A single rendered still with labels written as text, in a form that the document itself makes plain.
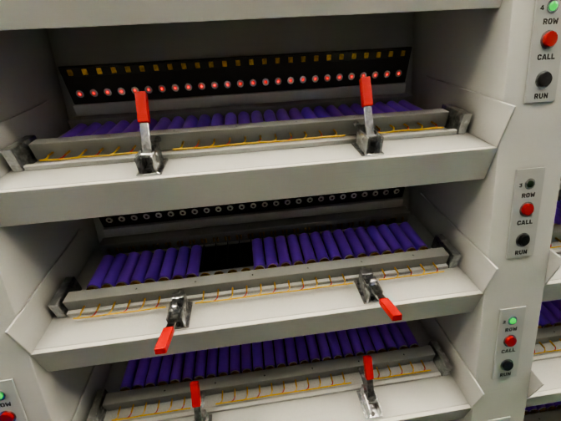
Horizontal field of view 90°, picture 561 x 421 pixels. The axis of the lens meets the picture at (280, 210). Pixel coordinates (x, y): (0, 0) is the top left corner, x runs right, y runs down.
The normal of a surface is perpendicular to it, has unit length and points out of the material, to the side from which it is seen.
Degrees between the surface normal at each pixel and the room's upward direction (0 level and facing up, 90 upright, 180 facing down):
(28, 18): 112
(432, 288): 22
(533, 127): 90
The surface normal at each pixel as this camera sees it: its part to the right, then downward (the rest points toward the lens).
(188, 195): 0.13, 0.57
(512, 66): 0.11, 0.22
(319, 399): -0.04, -0.81
